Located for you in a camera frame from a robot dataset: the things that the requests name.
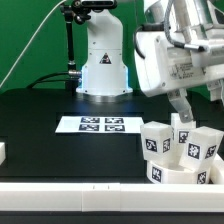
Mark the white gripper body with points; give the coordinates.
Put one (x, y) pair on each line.
(162, 68)

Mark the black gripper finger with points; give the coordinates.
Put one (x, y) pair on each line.
(216, 89)
(178, 99)

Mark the white round stool seat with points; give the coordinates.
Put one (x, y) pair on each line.
(172, 174)

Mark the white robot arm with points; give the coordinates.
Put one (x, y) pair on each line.
(180, 46)

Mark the paper sheet with markers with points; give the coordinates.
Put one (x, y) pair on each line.
(96, 124)

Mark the white right border rail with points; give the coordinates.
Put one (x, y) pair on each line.
(217, 171)

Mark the white border rail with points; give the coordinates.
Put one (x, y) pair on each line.
(217, 171)
(115, 197)
(2, 152)

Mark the black camera on stand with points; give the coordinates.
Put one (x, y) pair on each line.
(99, 4)

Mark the white front border rail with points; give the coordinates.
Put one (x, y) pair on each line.
(115, 197)

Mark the white left border rail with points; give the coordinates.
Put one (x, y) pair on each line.
(2, 152)

